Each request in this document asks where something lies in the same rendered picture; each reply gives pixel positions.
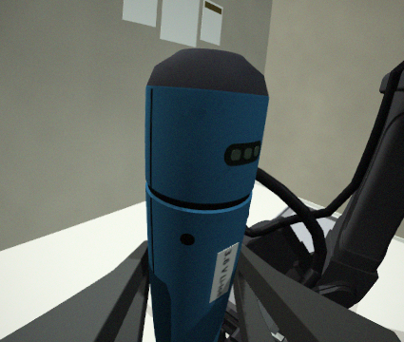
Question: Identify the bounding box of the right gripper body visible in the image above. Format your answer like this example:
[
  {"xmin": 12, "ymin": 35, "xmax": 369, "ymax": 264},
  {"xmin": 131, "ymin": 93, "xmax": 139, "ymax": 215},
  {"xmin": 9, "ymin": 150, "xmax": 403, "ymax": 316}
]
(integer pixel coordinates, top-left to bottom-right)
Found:
[{"xmin": 221, "ymin": 306, "xmax": 285, "ymax": 342}]

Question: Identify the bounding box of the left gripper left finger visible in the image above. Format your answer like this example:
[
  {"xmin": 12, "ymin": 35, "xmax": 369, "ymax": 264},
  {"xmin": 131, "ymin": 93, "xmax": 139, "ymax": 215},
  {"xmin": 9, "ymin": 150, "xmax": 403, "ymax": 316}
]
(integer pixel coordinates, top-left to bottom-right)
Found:
[{"xmin": 0, "ymin": 240, "xmax": 150, "ymax": 342}]

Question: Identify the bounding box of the dark blue electric screwdriver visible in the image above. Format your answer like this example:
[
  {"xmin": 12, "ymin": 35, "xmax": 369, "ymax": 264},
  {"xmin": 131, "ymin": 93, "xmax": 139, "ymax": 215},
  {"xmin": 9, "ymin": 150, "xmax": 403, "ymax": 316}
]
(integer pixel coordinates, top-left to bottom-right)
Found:
[{"xmin": 145, "ymin": 48, "xmax": 269, "ymax": 342}]

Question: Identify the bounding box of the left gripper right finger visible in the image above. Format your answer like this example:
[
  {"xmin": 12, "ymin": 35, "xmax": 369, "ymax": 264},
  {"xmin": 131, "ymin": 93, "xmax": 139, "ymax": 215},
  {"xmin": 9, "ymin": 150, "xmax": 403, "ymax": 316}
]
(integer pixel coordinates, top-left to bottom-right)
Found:
[{"xmin": 233, "ymin": 244, "xmax": 401, "ymax": 342}]

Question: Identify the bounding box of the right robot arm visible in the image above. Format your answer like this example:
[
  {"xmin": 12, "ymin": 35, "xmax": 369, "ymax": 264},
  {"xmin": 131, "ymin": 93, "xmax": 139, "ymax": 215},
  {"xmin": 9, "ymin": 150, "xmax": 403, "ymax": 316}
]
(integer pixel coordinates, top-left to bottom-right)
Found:
[{"xmin": 242, "ymin": 69, "xmax": 404, "ymax": 309}]

